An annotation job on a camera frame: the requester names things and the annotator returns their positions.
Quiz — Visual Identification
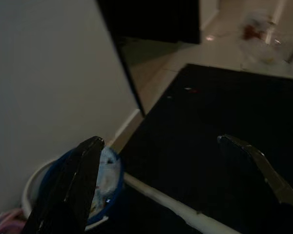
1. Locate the black cabinet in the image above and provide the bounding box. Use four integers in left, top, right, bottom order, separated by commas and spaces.
96, 0, 202, 117

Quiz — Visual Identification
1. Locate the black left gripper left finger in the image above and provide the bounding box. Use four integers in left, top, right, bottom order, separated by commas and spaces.
21, 136, 105, 234

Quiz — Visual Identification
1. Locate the white pole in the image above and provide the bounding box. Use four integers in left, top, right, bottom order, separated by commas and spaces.
123, 172, 243, 234

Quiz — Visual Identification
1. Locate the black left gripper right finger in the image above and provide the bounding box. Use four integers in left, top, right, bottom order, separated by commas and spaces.
217, 134, 293, 234

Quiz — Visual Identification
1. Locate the blue bin liner bag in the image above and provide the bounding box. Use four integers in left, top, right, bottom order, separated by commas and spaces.
38, 146, 126, 225

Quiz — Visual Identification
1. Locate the black floor mat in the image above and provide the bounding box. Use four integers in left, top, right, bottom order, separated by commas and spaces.
85, 63, 293, 234

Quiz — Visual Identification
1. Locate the pale trash in bin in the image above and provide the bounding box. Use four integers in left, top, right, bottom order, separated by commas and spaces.
90, 146, 122, 215

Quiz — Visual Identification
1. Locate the pink cloth item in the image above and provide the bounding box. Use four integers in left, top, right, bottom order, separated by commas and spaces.
0, 209, 30, 234

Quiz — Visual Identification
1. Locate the white rubbish bin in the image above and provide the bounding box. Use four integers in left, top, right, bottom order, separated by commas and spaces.
22, 146, 126, 232

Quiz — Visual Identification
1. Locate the clear plastic trash bag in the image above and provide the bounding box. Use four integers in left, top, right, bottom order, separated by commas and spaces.
238, 9, 292, 66

